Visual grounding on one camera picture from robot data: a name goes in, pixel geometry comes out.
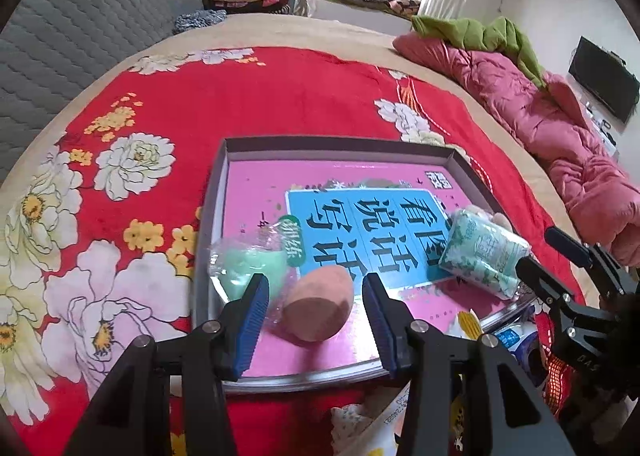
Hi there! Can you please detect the green blanket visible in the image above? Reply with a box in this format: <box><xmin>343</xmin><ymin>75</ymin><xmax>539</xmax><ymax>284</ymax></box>
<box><xmin>411</xmin><ymin>15</ymin><xmax>548</xmax><ymax>90</ymax></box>

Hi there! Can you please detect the black television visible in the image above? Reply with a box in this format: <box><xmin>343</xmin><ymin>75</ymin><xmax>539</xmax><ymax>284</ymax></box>
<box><xmin>567</xmin><ymin>35</ymin><xmax>640</xmax><ymax>124</ymax></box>

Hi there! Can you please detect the pink book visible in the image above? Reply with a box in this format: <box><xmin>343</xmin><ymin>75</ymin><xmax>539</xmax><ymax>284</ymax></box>
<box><xmin>220</xmin><ymin>159</ymin><xmax>521</xmax><ymax>379</ymax></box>

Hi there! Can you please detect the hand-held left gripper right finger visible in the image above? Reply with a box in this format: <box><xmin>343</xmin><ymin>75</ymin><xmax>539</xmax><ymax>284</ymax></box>
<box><xmin>361</xmin><ymin>272</ymin><xmax>576</xmax><ymax>456</ymax></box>

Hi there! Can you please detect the purple snack packet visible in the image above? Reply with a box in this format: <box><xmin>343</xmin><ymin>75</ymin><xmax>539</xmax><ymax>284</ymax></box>
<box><xmin>492</xmin><ymin>319</ymin><xmax>548</xmax><ymax>389</ymax></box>

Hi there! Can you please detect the orange makeup sponge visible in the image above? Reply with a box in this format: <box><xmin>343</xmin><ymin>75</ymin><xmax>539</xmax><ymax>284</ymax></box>
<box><xmin>282</xmin><ymin>266</ymin><xmax>353</xmax><ymax>343</ymax></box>

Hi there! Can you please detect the blue patterned cloth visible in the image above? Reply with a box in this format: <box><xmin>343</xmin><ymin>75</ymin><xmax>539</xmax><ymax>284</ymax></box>
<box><xmin>172</xmin><ymin>10</ymin><xmax>228</xmax><ymax>36</ymax></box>

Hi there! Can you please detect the pale green tissue pack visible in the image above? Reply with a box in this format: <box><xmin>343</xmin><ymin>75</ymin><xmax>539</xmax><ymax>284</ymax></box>
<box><xmin>440</xmin><ymin>209</ymin><xmax>531</xmax><ymax>299</ymax></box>

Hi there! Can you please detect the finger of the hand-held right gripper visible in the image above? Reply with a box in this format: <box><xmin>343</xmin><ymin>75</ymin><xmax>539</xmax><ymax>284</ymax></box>
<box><xmin>544</xmin><ymin>226</ymin><xmax>632</xmax><ymax>299</ymax></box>
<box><xmin>516</xmin><ymin>256</ymin><xmax>608</xmax><ymax>337</ymax></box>

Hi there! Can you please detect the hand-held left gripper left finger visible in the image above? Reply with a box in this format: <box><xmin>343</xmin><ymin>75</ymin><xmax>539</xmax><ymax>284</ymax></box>
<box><xmin>62</xmin><ymin>273</ymin><xmax>271</xmax><ymax>456</ymax></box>

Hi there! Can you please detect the green sponge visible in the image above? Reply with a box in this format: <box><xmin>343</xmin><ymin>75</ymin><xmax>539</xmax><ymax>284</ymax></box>
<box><xmin>207</xmin><ymin>231</ymin><xmax>301</xmax><ymax>307</ymax></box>

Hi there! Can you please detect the red floral blanket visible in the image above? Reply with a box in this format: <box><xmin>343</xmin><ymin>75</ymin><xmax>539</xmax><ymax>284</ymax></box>
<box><xmin>0</xmin><ymin>46</ymin><xmax>588</xmax><ymax>456</ymax></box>

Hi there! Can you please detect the pink quilt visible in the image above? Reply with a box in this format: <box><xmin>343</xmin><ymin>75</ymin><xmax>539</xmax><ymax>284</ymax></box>
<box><xmin>392</xmin><ymin>32</ymin><xmax>640</xmax><ymax>267</ymax></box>

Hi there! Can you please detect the yellow snack packet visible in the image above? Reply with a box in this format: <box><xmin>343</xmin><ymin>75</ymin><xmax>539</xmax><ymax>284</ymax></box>
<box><xmin>456</xmin><ymin>310</ymin><xmax>485</xmax><ymax>341</ymax></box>

